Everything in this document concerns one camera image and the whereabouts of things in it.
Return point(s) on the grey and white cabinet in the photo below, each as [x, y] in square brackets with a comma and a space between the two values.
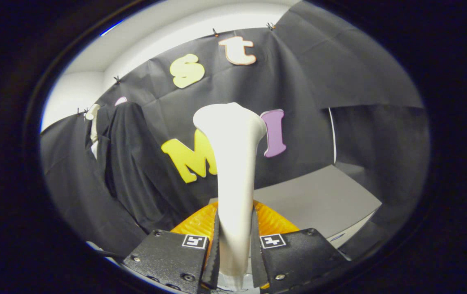
[319, 196]

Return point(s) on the white plastic hanger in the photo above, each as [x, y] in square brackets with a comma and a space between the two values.
[93, 122]

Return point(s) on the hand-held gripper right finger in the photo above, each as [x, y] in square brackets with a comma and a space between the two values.
[255, 261]

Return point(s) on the black backdrop cloth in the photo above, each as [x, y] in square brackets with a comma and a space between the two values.
[307, 81]

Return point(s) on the black jacket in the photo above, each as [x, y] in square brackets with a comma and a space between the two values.
[135, 163]

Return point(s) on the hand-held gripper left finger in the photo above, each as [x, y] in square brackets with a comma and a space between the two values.
[215, 261]

